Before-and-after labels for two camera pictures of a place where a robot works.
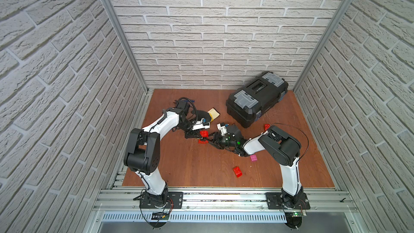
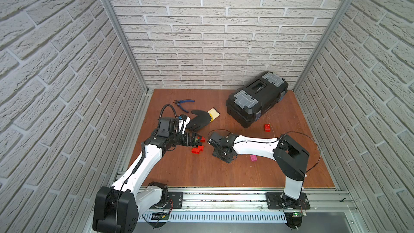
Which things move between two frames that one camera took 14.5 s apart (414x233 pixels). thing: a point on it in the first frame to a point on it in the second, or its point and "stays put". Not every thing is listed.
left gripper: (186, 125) to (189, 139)
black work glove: (200, 114) stays put
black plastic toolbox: (245, 105) stays put
